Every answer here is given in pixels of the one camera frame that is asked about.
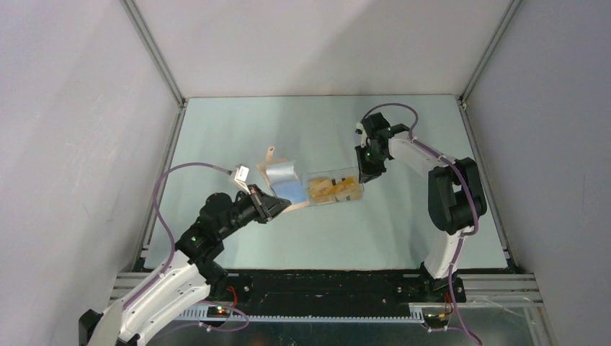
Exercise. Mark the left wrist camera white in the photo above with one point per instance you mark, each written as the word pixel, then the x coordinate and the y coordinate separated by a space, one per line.
pixel 239 176

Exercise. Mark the orange credit cards stack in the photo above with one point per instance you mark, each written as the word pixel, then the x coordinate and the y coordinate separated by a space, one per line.
pixel 325 190

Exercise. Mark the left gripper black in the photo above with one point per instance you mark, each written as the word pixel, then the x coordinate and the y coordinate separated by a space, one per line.
pixel 266 206

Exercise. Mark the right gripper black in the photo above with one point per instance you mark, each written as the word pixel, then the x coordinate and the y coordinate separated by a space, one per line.
pixel 367 173

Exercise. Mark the aluminium frame post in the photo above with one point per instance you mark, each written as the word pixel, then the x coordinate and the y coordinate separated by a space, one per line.
pixel 498 34
pixel 148 40

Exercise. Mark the aluminium front frame rail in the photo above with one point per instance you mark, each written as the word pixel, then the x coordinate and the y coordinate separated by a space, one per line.
pixel 501 288

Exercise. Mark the left aluminium frame post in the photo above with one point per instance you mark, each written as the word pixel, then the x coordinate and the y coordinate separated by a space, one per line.
pixel 148 40

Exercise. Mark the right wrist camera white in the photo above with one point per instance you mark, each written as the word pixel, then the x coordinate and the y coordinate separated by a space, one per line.
pixel 362 133

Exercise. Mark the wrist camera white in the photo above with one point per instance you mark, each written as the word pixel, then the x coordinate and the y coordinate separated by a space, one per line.
pixel 362 133
pixel 239 176

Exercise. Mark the right aluminium frame post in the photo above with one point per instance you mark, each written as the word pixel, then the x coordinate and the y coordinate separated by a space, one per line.
pixel 498 34

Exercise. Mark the clear plastic card box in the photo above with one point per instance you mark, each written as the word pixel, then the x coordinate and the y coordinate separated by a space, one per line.
pixel 332 174

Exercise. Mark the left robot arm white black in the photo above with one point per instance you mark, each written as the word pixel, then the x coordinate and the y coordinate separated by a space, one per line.
pixel 187 276

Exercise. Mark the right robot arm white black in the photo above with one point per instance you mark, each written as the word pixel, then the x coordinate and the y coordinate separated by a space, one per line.
pixel 455 200

